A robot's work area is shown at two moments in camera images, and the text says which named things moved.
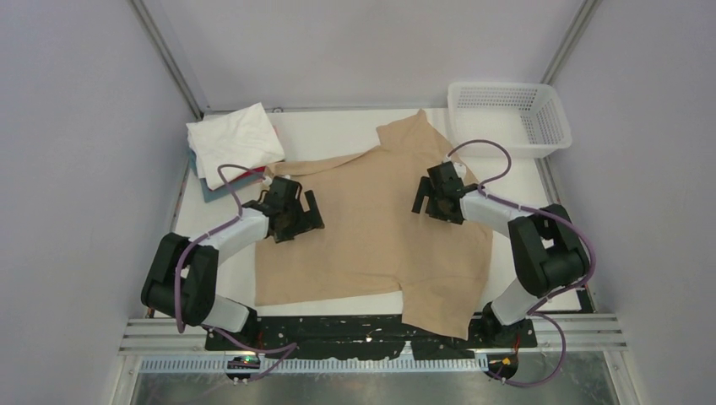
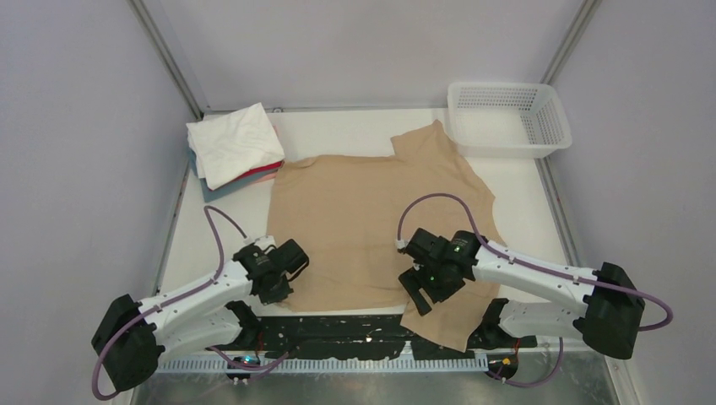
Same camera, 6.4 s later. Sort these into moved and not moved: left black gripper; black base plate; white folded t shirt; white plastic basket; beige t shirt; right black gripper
Moved: beige t shirt; left black gripper; right black gripper
Not moved: black base plate; white folded t shirt; white plastic basket
